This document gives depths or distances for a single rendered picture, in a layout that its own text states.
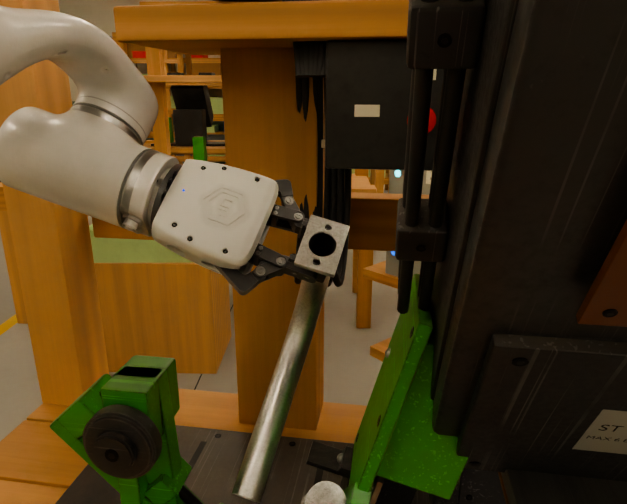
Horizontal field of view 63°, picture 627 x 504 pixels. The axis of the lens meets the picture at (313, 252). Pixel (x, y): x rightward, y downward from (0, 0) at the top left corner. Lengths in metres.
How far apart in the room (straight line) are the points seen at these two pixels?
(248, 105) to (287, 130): 0.07
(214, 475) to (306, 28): 0.63
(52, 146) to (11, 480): 0.59
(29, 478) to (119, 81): 0.63
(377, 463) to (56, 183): 0.38
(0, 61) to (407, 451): 0.45
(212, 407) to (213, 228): 0.58
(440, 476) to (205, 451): 0.47
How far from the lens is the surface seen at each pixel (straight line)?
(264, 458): 0.56
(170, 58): 10.14
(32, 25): 0.48
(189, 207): 0.50
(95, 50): 0.52
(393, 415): 0.45
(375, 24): 0.63
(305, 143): 0.76
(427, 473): 0.50
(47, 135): 0.54
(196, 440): 0.91
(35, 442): 1.03
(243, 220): 0.49
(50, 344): 1.05
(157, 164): 0.51
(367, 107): 0.64
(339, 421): 0.96
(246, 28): 0.65
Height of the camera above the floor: 1.44
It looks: 18 degrees down
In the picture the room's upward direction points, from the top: straight up
